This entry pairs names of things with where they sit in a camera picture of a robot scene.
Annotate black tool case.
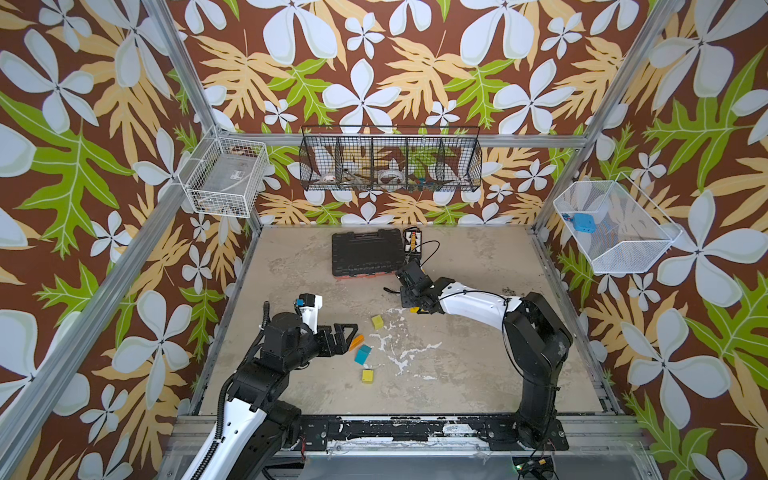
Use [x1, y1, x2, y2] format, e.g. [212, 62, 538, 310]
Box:
[331, 228, 405, 278]

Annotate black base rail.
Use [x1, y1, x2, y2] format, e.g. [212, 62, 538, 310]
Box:
[299, 413, 570, 452]

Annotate teal block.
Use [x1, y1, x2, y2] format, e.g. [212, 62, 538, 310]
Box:
[354, 344, 372, 366]

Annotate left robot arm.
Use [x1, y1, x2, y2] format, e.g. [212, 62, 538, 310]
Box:
[183, 293, 358, 479]

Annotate blue object in basket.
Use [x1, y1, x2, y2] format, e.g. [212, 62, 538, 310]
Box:
[562, 212, 597, 234]

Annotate lime cube block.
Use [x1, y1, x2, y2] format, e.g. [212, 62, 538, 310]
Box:
[371, 315, 384, 330]

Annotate small black bit holder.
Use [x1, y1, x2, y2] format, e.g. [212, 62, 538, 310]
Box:
[403, 226, 422, 258]

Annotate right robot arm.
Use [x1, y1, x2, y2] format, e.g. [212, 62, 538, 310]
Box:
[396, 261, 573, 448]

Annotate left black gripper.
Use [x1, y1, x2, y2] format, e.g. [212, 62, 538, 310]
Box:
[284, 321, 358, 374]

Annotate white wire basket left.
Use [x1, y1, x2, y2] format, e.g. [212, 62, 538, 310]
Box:
[180, 136, 270, 218]

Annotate white mesh basket right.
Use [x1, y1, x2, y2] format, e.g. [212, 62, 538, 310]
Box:
[554, 174, 683, 275]

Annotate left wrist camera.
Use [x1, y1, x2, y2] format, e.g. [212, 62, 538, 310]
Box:
[294, 293, 323, 333]

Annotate orange bar block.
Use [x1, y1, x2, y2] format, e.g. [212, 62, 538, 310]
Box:
[350, 335, 364, 350]

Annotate black wire basket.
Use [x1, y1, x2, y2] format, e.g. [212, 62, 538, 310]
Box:
[298, 125, 483, 192]

